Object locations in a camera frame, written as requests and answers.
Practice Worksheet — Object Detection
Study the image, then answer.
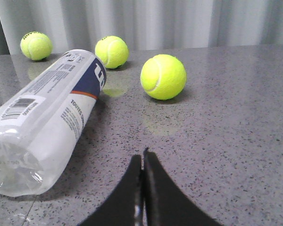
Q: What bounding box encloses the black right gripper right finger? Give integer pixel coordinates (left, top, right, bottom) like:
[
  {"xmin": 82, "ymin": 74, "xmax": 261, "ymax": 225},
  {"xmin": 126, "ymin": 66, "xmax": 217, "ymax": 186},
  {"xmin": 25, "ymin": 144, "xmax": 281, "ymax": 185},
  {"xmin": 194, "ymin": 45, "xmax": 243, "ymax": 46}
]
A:
[{"xmin": 143, "ymin": 148, "xmax": 220, "ymax": 226}]

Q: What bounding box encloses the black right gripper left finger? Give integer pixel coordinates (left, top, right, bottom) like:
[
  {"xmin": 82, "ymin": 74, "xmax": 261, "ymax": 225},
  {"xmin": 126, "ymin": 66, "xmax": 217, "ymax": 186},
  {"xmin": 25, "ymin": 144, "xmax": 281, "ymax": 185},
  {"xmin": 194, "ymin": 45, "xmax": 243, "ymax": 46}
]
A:
[{"xmin": 79, "ymin": 155, "xmax": 142, "ymax": 226}]

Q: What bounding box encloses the white blue tennis ball can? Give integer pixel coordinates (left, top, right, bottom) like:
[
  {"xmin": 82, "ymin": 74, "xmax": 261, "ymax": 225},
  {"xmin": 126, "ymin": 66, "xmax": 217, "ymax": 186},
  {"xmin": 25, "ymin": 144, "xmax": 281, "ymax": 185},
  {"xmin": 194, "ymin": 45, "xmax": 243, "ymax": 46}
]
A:
[{"xmin": 0, "ymin": 49, "xmax": 106, "ymax": 197}]

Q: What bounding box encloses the yellow tennis ball with lettering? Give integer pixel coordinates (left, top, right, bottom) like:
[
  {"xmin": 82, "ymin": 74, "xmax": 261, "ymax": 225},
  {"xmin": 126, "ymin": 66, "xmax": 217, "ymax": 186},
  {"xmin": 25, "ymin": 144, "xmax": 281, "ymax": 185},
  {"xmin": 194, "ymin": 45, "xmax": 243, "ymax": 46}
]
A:
[{"xmin": 140, "ymin": 54, "xmax": 187, "ymax": 100}]

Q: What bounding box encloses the yellow tennis ball middle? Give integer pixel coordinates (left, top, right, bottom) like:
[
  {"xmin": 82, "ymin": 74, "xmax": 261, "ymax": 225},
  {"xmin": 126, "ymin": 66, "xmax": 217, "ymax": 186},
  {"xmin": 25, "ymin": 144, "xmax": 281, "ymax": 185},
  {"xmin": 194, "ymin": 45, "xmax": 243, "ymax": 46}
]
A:
[{"xmin": 95, "ymin": 36, "xmax": 129, "ymax": 69}]

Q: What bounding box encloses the yellow tennis ball right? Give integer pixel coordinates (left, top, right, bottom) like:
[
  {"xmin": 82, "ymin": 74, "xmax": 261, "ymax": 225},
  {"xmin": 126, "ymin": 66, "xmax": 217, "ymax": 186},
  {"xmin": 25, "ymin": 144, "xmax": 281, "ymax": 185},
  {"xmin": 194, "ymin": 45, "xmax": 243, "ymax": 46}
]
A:
[{"xmin": 20, "ymin": 31, "xmax": 52, "ymax": 61}]

